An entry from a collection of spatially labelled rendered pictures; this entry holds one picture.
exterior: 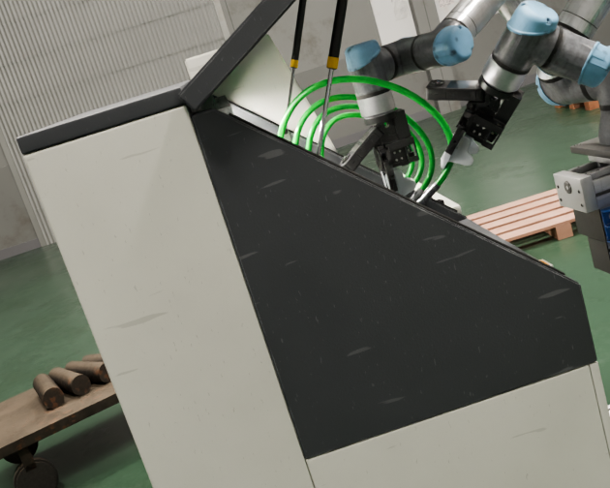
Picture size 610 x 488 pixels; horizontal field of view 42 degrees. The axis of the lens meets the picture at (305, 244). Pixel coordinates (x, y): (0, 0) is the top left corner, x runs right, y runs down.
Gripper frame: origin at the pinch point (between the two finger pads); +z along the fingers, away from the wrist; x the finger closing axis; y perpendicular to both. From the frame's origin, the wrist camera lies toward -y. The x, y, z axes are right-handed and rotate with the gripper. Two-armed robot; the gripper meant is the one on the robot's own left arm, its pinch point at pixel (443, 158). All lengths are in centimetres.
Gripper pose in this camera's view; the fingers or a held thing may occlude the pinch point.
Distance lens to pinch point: 164.4
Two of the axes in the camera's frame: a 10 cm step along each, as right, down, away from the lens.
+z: -3.0, 6.8, 6.7
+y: 8.7, 4.8, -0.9
